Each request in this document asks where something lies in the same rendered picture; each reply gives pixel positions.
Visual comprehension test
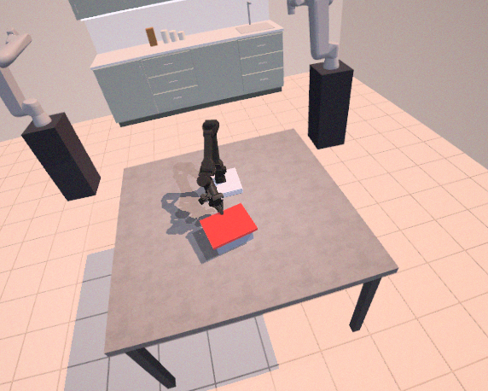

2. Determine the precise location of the red square panel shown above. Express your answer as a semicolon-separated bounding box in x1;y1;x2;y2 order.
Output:
200;203;258;250

